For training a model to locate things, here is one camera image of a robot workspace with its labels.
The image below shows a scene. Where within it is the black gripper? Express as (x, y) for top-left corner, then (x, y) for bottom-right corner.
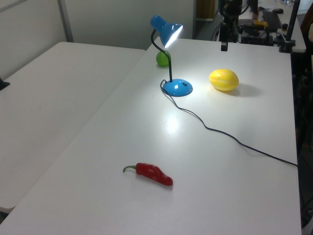
(219, 23), (238, 52)

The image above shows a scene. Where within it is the blue gooseneck desk lamp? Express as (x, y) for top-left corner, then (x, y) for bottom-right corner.
(150, 15), (193, 97)

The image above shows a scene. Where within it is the black equipment on desk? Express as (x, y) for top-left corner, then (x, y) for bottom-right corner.
(240, 23), (275, 46)

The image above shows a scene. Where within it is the yellow striped toy melon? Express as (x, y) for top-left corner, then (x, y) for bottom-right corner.
(208, 69), (240, 92)

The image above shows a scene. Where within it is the black computer keyboard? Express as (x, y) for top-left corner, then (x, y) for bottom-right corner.
(262, 9), (284, 31)

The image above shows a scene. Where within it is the green toy apple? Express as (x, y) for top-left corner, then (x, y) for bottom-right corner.
(156, 50), (172, 67)

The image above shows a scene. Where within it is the brown chair back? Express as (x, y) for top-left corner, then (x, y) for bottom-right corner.
(301, 9), (313, 51)

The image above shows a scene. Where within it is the red toy chili pepper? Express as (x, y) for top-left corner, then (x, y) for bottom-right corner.
(122, 163), (174, 187)

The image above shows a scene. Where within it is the black lamp power cable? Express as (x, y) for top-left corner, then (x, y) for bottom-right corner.
(160, 79), (299, 168)

